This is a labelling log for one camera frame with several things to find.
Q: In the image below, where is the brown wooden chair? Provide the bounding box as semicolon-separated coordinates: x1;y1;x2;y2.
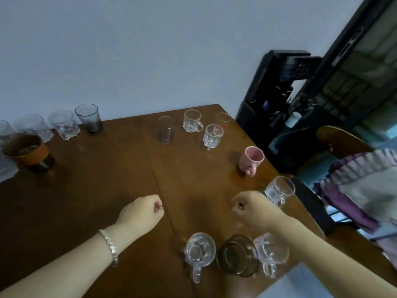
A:
288;125;376;183

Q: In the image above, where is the person's left hand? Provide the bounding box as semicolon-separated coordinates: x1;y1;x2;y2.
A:
115;195;165;239

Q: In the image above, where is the person's right hand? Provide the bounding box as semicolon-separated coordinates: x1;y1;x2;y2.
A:
231;191;290;234

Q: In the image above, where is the tall smoky drinking glass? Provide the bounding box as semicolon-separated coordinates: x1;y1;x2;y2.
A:
158;115;175;144

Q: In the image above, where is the white plastic cup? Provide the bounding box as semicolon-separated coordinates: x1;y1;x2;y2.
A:
285;112;302;128

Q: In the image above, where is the clear faceted glass tumbler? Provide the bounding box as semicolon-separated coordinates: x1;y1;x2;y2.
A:
48;110;81;141
0;120;15;144
0;152;20;183
14;114;53;143

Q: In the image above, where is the black water dispenser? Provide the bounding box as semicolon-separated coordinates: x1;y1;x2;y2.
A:
235;50;323;174

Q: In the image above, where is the purple and white frilled cloth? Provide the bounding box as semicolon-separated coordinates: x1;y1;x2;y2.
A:
313;148;397;261

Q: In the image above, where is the brown glass cup orange sleeve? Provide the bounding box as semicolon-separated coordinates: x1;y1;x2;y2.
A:
1;133;55;172

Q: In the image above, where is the smoky brown glass cup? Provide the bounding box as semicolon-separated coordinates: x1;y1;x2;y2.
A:
216;234;259;278

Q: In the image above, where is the clear glass mug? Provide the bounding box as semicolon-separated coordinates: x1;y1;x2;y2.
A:
264;176;296;209
183;232;216;284
253;233;290;280
203;124;224;150
183;109;204;133

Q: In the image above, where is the person's right forearm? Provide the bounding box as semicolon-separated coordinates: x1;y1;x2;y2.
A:
274;215;397;298

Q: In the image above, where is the person's left forearm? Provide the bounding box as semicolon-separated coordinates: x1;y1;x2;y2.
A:
0;221;139;298

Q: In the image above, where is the black framed door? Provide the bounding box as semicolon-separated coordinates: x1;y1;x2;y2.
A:
268;0;397;159

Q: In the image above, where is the silver link bracelet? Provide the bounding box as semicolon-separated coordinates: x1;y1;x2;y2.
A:
98;229;119;267

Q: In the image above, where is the pink ceramic mug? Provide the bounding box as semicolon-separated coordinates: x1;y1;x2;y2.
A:
238;146;265;177

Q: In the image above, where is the dark smoky glass tumbler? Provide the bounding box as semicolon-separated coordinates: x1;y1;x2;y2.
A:
75;104;103;134

